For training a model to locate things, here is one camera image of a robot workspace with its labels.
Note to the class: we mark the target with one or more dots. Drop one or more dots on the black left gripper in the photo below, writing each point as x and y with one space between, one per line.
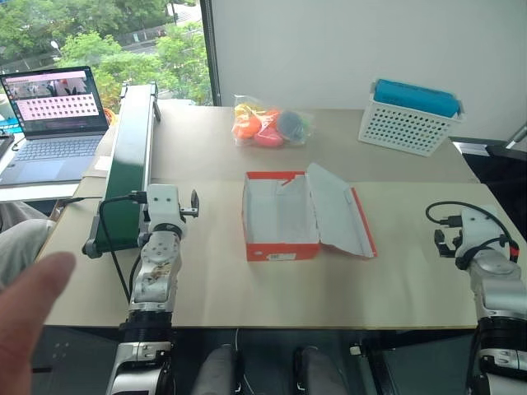
189 212

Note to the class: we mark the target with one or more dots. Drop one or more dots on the person's bare hand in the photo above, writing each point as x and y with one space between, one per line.
24 321

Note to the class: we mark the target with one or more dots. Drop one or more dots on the pink toy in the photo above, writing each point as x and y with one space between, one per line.
268 138

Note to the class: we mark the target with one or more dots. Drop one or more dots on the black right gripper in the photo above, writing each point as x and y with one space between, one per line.
449 249

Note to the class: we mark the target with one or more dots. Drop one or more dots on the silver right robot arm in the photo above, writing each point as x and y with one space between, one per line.
496 284

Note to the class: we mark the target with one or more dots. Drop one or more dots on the green conveyor belt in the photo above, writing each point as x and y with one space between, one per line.
127 164

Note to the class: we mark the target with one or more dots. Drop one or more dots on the person's grey trouser leg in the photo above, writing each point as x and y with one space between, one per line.
18 243

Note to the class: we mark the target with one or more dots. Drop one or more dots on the dark blue toy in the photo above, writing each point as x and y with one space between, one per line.
290 122

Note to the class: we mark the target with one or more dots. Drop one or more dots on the white perforated plastic basket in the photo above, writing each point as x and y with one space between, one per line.
401 127

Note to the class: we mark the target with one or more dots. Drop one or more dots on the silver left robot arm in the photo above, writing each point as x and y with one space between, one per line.
154 263

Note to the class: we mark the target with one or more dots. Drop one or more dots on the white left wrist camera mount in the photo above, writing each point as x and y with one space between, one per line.
162 205

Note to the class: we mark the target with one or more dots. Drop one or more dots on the clear plastic toy bag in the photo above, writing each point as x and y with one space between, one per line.
269 123

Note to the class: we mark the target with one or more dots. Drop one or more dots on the black side furniture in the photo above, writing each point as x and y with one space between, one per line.
500 168

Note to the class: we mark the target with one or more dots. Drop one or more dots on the black window frame post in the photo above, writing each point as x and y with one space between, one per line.
212 53

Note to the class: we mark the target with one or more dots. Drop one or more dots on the blue object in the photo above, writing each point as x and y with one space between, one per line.
416 96

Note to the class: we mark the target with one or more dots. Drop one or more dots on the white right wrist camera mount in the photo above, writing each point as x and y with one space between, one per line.
477 230

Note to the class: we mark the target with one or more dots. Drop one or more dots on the open blue laptop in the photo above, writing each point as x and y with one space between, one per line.
53 136

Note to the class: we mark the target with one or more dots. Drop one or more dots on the red and white shoebox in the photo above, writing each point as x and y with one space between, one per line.
284 222

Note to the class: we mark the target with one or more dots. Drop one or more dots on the orange toy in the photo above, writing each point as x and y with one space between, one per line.
245 127

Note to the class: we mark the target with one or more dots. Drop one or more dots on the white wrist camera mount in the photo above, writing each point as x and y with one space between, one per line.
477 230
162 205

